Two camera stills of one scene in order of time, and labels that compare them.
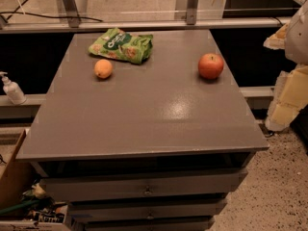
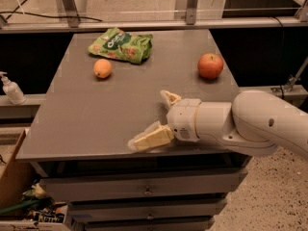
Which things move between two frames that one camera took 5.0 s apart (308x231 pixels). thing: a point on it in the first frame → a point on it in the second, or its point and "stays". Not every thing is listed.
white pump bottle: (12, 89) stays
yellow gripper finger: (290, 97) → (151, 137)
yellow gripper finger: (277, 40) → (170, 97)
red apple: (211, 65) stays
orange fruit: (103, 68) stays
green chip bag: (119, 44) stays
